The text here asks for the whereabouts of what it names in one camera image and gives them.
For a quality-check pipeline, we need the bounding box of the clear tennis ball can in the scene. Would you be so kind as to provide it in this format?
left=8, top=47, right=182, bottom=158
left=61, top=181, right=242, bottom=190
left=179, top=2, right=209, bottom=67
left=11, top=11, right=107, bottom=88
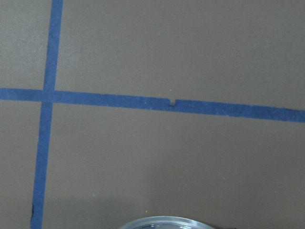
left=120, top=216, right=214, bottom=229

